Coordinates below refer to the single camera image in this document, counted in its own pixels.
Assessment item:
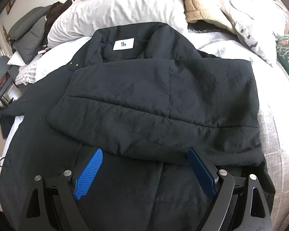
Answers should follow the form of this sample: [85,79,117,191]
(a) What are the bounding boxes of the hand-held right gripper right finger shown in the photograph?
[187,146,272,231]

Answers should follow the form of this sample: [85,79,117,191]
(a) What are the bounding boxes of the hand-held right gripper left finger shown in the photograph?
[19,148,103,231]

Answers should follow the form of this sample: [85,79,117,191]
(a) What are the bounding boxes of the black padded jacket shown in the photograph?
[0,22,276,231]

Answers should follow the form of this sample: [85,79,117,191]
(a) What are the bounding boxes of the grey checked bed cover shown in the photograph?
[0,29,289,231]

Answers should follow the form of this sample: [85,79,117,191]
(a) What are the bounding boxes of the checked grey white cloth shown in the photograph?
[16,60,40,86]

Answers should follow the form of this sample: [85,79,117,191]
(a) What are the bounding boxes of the grey chair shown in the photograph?
[0,55,20,106]

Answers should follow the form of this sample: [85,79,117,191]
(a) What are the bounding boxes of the dark grey pillow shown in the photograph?
[8,6,51,65]

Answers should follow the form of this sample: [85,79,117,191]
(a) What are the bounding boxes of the grey patterned pillow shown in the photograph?
[202,0,289,66]

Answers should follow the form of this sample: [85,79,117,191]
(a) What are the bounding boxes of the dark brown plush toy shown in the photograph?
[43,0,77,51]

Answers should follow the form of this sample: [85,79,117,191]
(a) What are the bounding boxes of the beige fleece blanket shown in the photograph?
[85,0,234,33]

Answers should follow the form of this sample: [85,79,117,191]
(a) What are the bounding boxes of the white pillow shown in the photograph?
[47,0,189,50]

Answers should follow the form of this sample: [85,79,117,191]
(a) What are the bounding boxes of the wall poster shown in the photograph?
[6,0,17,15]

